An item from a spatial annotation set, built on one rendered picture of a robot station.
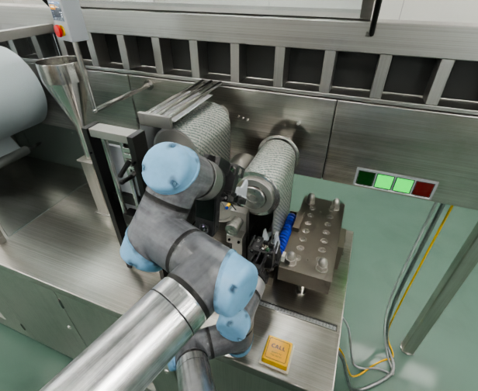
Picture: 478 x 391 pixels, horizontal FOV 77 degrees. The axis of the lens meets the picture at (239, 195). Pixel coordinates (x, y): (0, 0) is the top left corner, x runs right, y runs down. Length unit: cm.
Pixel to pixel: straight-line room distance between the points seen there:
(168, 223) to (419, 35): 81
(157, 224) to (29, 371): 185
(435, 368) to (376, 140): 148
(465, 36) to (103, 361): 100
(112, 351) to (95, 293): 80
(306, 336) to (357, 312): 124
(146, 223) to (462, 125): 91
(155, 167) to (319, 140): 75
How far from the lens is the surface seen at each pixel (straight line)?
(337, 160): 112
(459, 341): 238
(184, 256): 40
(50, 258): 135
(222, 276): 37
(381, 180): 114
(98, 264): 124
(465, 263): 162
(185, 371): 75
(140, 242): 46
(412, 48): 101
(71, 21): 100
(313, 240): 106
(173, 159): 42
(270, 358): 93
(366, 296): 231
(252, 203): 85
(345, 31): 100
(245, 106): 112
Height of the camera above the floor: 176
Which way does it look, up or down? 36 degrees down
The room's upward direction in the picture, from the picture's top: straight up
